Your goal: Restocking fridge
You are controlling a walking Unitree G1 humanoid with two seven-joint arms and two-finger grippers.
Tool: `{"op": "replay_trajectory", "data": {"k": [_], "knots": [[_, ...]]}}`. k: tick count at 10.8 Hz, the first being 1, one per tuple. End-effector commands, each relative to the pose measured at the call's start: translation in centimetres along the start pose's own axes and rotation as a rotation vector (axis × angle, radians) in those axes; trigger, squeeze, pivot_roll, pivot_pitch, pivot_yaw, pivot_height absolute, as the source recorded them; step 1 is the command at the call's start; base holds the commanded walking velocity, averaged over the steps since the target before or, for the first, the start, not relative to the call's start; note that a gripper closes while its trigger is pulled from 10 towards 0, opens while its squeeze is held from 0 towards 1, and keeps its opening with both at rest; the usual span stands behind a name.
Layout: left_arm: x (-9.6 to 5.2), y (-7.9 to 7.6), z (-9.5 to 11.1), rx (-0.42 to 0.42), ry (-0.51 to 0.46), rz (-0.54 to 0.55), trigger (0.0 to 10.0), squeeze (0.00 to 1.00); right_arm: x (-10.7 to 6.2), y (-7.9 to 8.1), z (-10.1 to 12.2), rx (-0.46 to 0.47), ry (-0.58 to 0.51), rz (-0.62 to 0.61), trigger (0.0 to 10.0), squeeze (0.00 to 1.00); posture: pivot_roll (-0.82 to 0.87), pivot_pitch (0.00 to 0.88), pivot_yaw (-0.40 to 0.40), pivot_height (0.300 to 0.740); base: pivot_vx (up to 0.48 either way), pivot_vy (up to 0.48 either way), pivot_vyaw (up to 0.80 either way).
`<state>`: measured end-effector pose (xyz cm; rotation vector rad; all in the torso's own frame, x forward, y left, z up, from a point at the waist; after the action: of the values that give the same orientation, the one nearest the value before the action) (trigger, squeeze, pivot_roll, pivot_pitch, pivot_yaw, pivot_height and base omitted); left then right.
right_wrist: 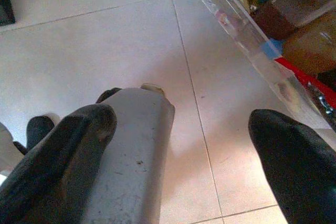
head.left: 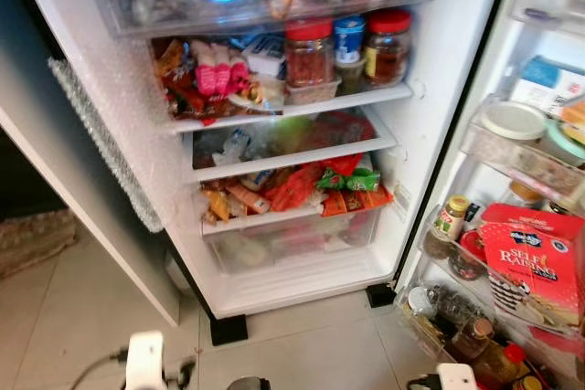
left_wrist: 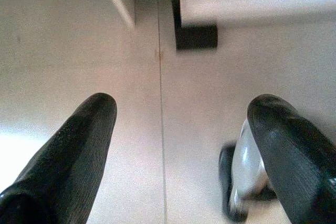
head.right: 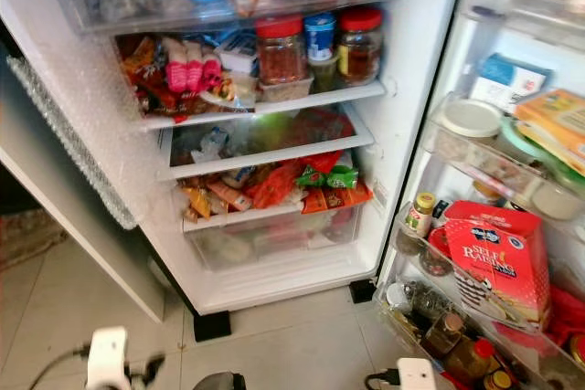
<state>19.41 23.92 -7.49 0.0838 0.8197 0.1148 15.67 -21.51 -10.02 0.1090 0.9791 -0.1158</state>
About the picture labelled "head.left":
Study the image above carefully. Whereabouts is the white fridge door with shelves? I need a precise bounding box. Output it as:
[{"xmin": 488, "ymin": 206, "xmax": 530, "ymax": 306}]
[{"xmin": 393, "ymin": 0, "xmax": 585, "ymax": 390}]

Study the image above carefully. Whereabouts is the black left wrist camera cable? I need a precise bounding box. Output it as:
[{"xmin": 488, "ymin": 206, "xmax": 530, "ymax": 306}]
[{"xmin": 71, "ymin": 346, "xmax": 130, "ymax": 390}]

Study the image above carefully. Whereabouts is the small jar with yellow lid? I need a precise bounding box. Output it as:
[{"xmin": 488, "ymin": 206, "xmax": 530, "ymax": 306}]
[{"xmin": 436, "ymin": 195, "xmax": 471, "ymax": 244}]

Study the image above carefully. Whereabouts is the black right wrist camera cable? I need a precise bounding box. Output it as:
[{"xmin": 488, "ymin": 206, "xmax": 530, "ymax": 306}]
[{"xmin": 406, "ymin": 373, "xmax": 440, "ymax": 390}]

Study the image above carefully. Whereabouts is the plain white fridge door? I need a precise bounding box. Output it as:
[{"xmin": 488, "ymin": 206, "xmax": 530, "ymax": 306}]
[{"xmin": 0, "ymin": 0, "xmax": 184, "ymax": 328}]

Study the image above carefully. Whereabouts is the yellow and orange box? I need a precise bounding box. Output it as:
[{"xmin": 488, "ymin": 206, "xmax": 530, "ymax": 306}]
[{"xmin": 558, "ymin": 96, "xmax": 585, "ymax": 132}]

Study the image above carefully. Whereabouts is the white trimmed glass fridge shelf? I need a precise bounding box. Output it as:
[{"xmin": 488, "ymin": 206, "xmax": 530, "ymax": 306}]
[
  {"xmin": 169, "ymin": 82, "xmax": 415, "ymax": 134},
  {"xmin": 187, "ymin": 130, "xmax": 399, "ymax": 184}
]

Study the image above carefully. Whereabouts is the red lid jar yellow label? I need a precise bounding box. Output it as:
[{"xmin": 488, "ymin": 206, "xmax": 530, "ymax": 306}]
[{"xmin": 366, "ymin": 8, "xmax": 413, "ymax": 89}]

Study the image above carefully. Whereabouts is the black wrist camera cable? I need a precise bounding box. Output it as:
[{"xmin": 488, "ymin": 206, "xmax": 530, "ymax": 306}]
[
  {"xmin": 406, "ymin": 373, "xmax": 440, "ymax": 390},
  {"xmin": 71, "ymin": 346, "xmax": 130, "ymax": 390}
]

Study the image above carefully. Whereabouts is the red self raising flour box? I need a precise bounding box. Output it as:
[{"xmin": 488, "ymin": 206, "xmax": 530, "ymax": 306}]
[{"xmin": 476, "ymin": 202, "xmax": 585, "ymax": 330}]

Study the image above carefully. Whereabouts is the speckled stone skirting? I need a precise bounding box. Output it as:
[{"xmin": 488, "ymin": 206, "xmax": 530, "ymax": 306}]
[{"xmin": 0, "ymin": 209, "xmax": 80, "ymax": 279}]

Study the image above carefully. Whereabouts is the blue lid small container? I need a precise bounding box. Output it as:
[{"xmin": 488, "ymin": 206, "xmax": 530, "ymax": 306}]
[{"xmin": 333, "ymin": 14, "xmax": 367, "ymax": 68}]

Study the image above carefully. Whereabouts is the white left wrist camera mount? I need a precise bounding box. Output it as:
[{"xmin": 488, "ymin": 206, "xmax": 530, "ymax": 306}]
[{"xmin": 125, "ymin": 331, "xmax": 168, "ymax": 390}]

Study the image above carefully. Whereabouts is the red plastic bag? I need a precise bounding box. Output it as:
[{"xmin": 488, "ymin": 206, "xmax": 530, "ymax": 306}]
[{"xmin": 269, "ymin": 156, "xmax": 363, "ymax": 214}]

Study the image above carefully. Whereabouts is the red lid jar of chili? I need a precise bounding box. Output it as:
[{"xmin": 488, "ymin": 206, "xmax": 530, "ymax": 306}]
[{"xmin": 284, "ymin": 17, "xmax": 336, "ymax": 90}]

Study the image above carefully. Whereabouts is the white and blue carton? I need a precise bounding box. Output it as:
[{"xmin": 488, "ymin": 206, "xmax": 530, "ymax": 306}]
[{"xmin": 244, "ymin": 34, "xmax": 287, "ymax": 81}]

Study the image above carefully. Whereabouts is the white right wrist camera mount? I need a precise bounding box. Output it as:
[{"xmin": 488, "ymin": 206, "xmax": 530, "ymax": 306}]
[{"xmin": 436, "ymin": 362, "xmax": 479, "ymax": 390}]

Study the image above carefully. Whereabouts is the teal lid round container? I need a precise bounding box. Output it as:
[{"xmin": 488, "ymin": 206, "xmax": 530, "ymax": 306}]
[{"xmin": 546, "ymin": 121, "xmax": 585, "ymax": 168}]

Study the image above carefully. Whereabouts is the green snack packet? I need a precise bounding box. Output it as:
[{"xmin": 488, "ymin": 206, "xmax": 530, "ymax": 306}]
[{"xmin": 315, "ymin": 167, "xmax": 383, "ymax": 194}]

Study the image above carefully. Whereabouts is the amber bottle with red cap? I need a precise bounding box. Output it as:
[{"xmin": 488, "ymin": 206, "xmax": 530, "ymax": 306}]
[{"xmin": 474, "ymin": 342, "xmax": 530, "ymax": 390}]

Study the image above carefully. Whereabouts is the blue and white box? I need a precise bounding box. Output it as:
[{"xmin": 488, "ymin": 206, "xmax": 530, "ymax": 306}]
[{"xmin": 509, "ymin": 55, "xmax": 585, "ymax": 118}]

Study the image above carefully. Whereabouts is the clear crisper drawer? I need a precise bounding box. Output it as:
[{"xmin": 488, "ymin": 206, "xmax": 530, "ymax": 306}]
[{"xmin": 205, "ymin": 209, "xmax": 386, "ymax": 278}]

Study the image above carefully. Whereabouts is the brown bottle with brown cap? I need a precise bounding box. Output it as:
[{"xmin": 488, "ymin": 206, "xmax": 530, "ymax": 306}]
[{"xmin": 452, "ymin": 316, "xmax": 495, "ymax": 364}]

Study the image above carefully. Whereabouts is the white lid round container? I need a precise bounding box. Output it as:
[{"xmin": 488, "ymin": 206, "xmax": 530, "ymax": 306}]
[{"xmin": 479, "ymin": 100, "xmax": 548, "ymax": 143}]

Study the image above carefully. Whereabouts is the orange snack packet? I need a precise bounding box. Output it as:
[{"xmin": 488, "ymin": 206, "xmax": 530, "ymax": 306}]
[{"xmin": 320, "ymin": 186, "xmax": 395, "ymax": 218}]

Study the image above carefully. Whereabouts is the pink snack packet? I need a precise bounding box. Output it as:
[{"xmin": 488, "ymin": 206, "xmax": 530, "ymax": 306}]
[
  {"xmin": 229, "ymin": 46, "xmax": 250, "ymax": 96},
  {"xmin": 208, "ymin": 42, "xmax": 230, "ymax": 98},
  {"xmin": 188, "ymin": 40, "xmax": 210, "ymax": 99}
]

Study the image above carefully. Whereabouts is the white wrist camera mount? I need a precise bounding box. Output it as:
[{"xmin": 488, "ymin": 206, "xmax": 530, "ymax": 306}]
[
  {"xmin": 125, "ymin": 331, "xmax": 168, "ymax": 390},
  {"xmin": 436, "ymin": 362, "xmax": 479, "ymax": 390}
]

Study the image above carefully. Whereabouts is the white open fridge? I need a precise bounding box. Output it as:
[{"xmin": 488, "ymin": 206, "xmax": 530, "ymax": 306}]
[{"xmin": 14, "ymin": 0, "xmax": 513, "ymax": 320}]

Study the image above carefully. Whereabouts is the black fridge foot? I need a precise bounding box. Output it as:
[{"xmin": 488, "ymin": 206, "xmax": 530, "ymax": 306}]
[
  {"xmin": 209, "ymin": 313, "xmax": 250, "ymax": 348},
  {"xmin": 367, "ymin": 281, "xmax": 399, "ymax": 310}
]

